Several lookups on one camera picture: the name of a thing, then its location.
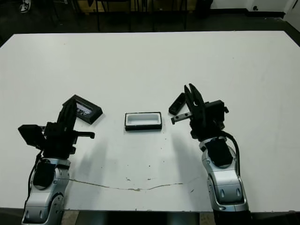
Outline black phone-like camera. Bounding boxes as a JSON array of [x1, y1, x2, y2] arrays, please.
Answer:
[[168, 92, 188, 115]]

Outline black box lid silver strip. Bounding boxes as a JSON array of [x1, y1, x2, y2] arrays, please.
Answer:
[[62, 94, 104, 125]]

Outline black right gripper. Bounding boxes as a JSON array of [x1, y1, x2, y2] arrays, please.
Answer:
[[172, 83, 225, 141]]

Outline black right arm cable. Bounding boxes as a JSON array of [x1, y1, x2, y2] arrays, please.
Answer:
[[221, 132, 241, 175]]

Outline black box base white lining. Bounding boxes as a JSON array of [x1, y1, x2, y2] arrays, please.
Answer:
[[124, 112, 163, 132]]

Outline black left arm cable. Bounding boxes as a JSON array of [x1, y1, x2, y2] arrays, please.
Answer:
[[27, 150, 45, 195]]

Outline black mesh chair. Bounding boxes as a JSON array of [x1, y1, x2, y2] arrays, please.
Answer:
[[95, 0, 132, 31]]

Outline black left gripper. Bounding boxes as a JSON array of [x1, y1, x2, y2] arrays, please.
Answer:
[[43, 98, 96, 161]]

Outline white door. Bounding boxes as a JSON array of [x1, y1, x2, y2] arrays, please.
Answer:
[[283, 0, 300, 24]]

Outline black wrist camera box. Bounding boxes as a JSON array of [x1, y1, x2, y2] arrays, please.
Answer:
[[18, 125, 46, 148], [205, 100, 229, 118]]

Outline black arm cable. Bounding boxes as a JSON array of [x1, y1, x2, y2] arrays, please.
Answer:
[[221, 132, 241, 175], [27, 150, 45, 195]]

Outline white black sneaker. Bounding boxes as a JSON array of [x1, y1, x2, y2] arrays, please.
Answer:
[[20, 0, 32, 14]]

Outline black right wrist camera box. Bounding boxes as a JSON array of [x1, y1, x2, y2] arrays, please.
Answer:
[[205, 100, 229, 118]]

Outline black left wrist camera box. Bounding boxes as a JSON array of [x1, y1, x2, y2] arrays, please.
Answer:
[[18, 125, 46, 148]]

